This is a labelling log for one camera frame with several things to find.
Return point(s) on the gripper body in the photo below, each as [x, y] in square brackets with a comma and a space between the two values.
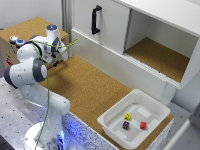
[57, 56]

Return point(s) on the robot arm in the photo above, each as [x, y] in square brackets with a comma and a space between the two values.
[26, 71]

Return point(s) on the blue button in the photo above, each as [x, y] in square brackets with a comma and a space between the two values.
[20, 42]

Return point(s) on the white sliding door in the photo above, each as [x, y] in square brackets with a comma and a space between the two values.
[111, 23]

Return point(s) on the yellow block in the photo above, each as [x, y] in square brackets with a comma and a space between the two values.
[127, 116]

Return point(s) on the purple block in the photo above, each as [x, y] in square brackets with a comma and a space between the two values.
[125, 125]

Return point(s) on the white cabinet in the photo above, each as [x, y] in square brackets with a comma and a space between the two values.
[156, 20]

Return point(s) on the white plastic box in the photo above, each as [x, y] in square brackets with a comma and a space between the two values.
[133, 133]

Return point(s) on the pink block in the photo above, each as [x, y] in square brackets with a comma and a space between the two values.
[143, 125]

